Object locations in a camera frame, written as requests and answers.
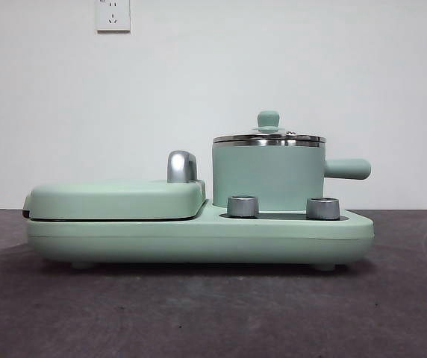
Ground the mint green breakfast machine base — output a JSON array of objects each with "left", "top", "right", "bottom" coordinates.
[{"left": 25, "top": 198, "right": 375, "bottom": 271}]

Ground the glass pot lid green knob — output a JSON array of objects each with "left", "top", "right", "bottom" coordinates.
[{"left": 213, "top": 110, "right": 327, "bottom": 147}]

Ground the white wall socket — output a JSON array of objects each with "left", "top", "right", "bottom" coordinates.
[{"left": 96, "top": 0, "right": 131, "bottom": 33}]

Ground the chrome griddle cover handle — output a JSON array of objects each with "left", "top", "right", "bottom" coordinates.
[{"left": 166, "top": 149, "right": 200, "bottom": 183}]

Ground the mint green pot with handle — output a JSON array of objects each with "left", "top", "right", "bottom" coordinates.
[{"left": 212, "top": 142, "right": 372, "bottom": 214}]

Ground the silver control knob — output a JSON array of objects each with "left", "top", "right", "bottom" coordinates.
[
  {"left": 306, "top": 196, "right": 341, "bottom": 220},
  {"left": 227, "top": 195, "right": 261, "bottom": 218}
]

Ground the mint green griddle cover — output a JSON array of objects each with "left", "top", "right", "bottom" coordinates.
[{"left": 22, "top": 178, "right": 208, "bottom": 222}]

